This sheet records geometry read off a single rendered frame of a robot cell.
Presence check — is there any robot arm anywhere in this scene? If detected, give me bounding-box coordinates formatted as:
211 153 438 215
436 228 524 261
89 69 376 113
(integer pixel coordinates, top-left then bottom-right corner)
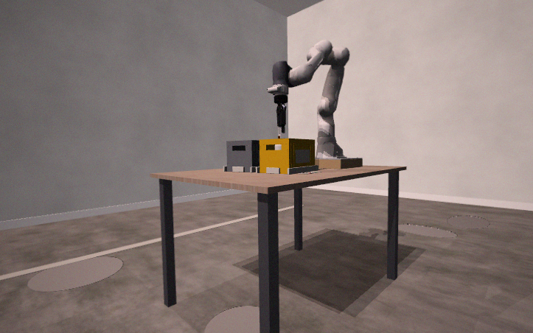
268 40 349 158

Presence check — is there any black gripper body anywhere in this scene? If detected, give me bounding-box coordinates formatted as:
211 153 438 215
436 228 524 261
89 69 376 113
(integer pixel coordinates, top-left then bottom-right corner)
274 95 288 112

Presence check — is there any yellow crate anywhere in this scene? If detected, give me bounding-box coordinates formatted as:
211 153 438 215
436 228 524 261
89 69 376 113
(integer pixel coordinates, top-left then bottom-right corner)
259 139 315 174

